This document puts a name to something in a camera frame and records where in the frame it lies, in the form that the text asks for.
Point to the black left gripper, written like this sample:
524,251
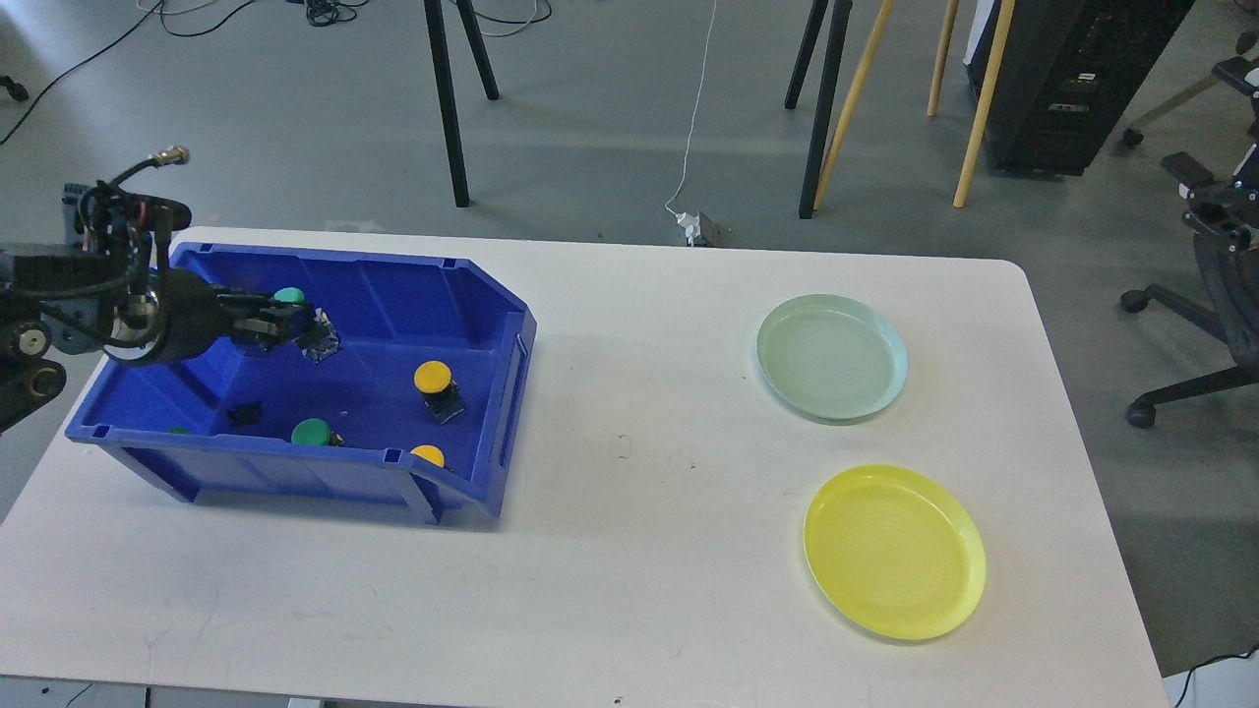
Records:
181,316

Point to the yellow push button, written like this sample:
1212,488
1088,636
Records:
440,392

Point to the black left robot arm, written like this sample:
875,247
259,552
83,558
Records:
110,286

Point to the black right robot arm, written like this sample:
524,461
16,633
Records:
1222,211

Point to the yellow push button front rim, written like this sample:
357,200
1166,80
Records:
430,454

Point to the light green plate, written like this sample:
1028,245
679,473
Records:
831,358

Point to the yellow plate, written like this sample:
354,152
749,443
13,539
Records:
894,552

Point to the small black part in bin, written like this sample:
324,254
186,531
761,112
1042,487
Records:
245,414

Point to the blue plastic storage bin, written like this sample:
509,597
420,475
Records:
392,312

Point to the white power adapter on floor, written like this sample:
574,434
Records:
698,230

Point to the black stand legs centre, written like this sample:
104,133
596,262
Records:
827,19

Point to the black computer tower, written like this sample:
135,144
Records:
1069,70

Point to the black office chair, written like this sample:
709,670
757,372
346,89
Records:
1231,284

